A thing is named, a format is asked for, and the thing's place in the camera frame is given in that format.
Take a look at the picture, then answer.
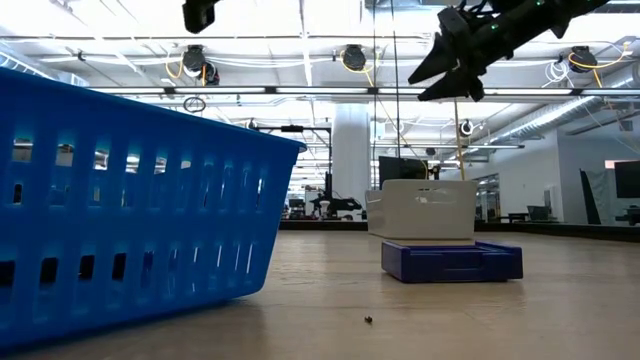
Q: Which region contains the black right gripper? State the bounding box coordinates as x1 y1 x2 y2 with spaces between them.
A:
407 4 512 103

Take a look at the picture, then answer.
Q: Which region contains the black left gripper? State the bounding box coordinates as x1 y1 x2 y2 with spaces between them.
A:
181 0 222 35

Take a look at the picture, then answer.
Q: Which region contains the black distant monitor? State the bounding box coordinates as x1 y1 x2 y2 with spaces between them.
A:
378 155 432 190

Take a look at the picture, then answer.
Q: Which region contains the white building pillar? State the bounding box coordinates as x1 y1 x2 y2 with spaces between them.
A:
331 103 372 221

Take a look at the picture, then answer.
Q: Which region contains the grey plastic bin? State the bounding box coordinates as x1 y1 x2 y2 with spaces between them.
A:
364 178 478 241

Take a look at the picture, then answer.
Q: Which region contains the distant dark desk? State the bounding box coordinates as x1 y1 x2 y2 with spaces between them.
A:
499 204 556 225

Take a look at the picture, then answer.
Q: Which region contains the dark navy digital timer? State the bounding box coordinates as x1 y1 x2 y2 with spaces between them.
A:
380 239 525 285

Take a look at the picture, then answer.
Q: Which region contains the dark leaning panel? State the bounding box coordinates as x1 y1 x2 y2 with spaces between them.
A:
578 168 615 226

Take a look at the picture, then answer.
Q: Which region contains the yellow cable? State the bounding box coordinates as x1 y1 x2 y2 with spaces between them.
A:
452 99 467 181

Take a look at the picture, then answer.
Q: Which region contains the black hanging cable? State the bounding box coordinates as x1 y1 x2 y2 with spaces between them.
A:
370 0 378 190

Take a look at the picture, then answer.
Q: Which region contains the silver ventilation duct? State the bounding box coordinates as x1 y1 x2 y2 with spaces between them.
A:
487 64 640 147

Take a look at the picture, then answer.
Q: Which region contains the black aluminium table frame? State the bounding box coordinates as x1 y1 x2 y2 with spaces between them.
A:
278 219 640 244

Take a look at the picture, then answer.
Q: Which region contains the black wall screen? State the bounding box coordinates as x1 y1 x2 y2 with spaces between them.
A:
613 159 640 200

